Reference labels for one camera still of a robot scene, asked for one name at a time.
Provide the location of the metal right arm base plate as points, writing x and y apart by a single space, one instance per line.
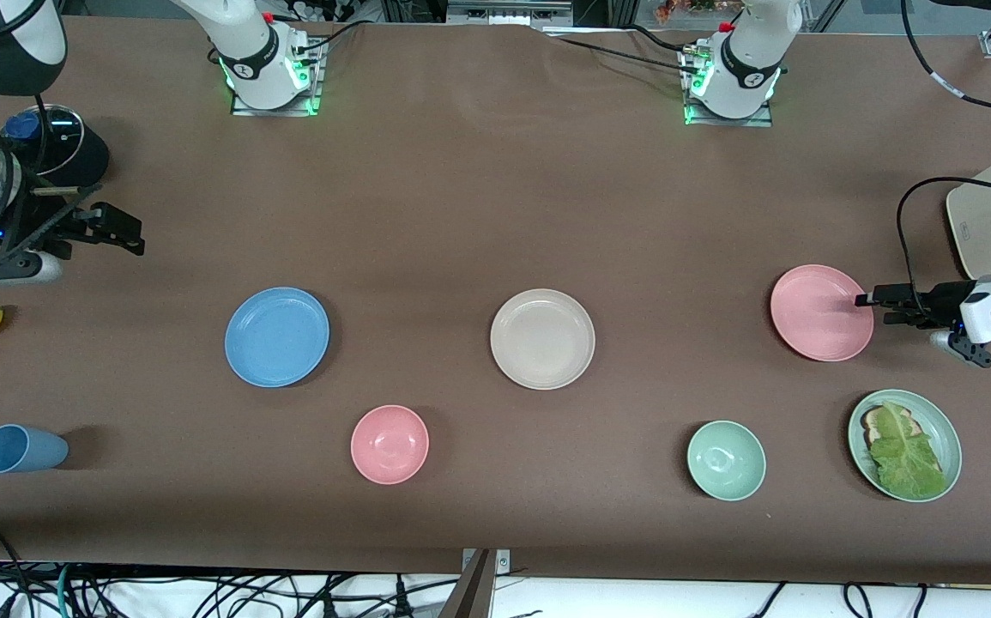
242 110

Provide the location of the blue plate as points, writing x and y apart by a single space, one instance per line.
276 337

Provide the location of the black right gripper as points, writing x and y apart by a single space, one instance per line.
51 226

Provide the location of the toasted bread slice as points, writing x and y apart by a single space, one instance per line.
871 421

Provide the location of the metal table bracket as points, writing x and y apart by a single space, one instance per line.
502 562

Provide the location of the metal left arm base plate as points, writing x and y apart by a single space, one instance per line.
761 122

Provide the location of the dark diagonal bar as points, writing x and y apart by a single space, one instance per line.
471 592

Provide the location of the orange artificial flowers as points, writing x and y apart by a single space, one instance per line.
675 9

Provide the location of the brown table mat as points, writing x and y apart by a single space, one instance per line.
461 215

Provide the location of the blue cup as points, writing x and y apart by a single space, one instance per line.
23 449

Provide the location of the beige plate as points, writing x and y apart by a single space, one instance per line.
542 339

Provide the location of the pink bowl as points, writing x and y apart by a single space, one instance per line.
389 445

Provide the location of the green plate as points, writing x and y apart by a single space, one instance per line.
945 429

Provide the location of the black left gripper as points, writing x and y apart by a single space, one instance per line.
941 301

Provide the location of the grey metal fixture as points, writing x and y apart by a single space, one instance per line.
508 13

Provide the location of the glass lid blue knob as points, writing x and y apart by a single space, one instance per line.
66 137

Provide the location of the pink plate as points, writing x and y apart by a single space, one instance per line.
821 313

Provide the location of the green bowl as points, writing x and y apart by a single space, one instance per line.
726 460

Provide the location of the green lettuce leaf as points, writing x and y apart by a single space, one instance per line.
907 455

